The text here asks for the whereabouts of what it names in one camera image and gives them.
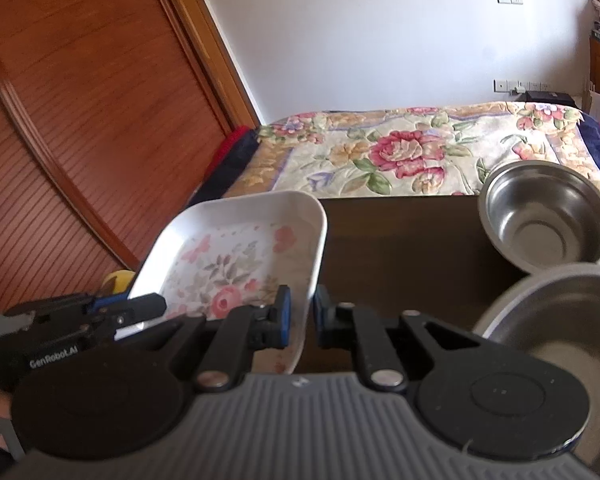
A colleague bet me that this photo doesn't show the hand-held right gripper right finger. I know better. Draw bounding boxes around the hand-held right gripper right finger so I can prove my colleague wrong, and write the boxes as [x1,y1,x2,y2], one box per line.
[313,284,487,389]

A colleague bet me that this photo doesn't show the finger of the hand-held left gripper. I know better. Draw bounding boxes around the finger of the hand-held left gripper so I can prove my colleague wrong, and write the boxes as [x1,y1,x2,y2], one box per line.
[82,291,168,341]
[2,295,98,328]

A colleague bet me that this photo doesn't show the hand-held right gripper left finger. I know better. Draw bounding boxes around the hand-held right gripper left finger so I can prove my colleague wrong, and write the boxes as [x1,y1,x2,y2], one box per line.
[114,284,293,395]

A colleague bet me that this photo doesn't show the white floral plate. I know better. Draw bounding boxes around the white floral plate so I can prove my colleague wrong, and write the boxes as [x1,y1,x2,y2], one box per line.
[128,190,329,376]

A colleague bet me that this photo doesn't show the large steel bowl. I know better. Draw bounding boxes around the large steel bowl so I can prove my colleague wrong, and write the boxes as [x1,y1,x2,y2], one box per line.
[472,262,600,479]

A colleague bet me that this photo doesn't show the small steel bowl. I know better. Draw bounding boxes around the small steel bowl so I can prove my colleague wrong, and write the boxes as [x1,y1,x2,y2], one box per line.
[478,162,600,274]

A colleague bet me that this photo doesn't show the dark blue blanket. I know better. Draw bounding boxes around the dark blue blanket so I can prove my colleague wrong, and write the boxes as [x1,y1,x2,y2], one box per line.
[186,109,600,207]

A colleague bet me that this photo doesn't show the floral printed blanket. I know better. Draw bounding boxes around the floral printed blanket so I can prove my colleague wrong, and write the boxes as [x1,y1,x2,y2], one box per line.
[222,101,600,199]

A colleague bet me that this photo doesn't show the brown wooden wardrobe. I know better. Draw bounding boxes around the brown wooden wardrobe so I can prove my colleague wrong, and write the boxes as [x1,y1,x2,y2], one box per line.
[0,0,262,314]

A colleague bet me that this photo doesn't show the black flat box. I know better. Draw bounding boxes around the black flat box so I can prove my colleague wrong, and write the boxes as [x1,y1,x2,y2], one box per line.
[524,90,577,109]

